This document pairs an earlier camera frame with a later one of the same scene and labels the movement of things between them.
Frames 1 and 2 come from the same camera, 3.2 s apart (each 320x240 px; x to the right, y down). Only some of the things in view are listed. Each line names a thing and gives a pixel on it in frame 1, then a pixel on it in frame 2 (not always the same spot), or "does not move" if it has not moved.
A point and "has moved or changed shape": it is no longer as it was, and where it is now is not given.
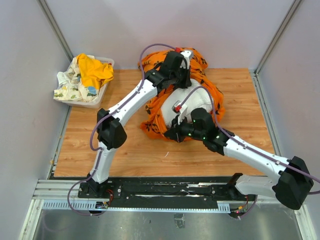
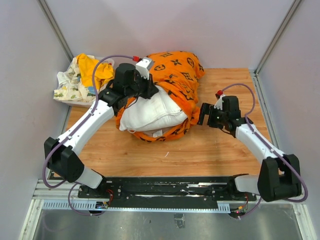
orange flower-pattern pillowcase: [153, 123] has moved or changed shape
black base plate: [162, 192] does not move
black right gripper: [174, 134] -> [208, 109]
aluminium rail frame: [63, 195] does not move
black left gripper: [186, 81] -> [151, 88]
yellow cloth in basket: [94, 73] does not move
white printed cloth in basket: [70, 87] does not move
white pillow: [201, 99] -> [151, 116]
